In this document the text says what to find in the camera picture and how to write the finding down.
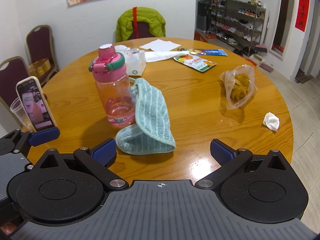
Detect maroon banquet chair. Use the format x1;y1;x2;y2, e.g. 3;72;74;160
128;21;153;40
0;56;48;130
25;25;60;85

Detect smartphone in cream case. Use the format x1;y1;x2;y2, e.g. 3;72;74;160
16;76;57;132

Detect metal shoe rack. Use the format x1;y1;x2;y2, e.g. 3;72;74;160
210;0;267;51

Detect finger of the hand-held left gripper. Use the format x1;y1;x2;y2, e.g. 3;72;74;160
4;127;61;153

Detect green orange snack packet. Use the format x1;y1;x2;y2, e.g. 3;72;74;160
174;54;217;72

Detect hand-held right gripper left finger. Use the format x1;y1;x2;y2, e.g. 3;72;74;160
25;138;128;193

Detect pink water bottle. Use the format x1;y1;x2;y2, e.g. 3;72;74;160
88;44;135;127

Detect green puffer jacket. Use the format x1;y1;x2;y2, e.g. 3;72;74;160
116;8;166;43

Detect red strap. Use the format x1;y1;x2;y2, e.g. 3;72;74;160
132;6;140;39

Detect black cabinet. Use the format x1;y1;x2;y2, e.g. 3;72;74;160
197;1;209;33

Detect clear plastic bag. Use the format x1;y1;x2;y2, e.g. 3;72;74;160
219;64;258;110

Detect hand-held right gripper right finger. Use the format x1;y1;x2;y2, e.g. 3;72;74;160
195;139;298;193

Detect bunch of yellow rubber bands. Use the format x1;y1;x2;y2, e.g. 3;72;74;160
230;73;252;103

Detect broom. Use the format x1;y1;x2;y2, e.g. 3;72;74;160
255;11;268;54

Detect red paper couplet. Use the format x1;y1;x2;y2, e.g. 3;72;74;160
295;0;312;32

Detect crumpled white tissue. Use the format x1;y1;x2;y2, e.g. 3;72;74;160
262;112;280;131

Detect rows of shoes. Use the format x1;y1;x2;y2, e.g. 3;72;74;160
214;5;264;45

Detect white tissue pack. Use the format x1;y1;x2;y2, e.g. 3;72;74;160
115;44;147;76

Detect clear plastic cup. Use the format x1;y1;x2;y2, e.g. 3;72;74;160
10;96;34;132

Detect blue flat packet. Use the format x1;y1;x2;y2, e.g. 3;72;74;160
178;47;228;56

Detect teal striped towel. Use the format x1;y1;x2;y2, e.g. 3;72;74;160
115;77;176;155

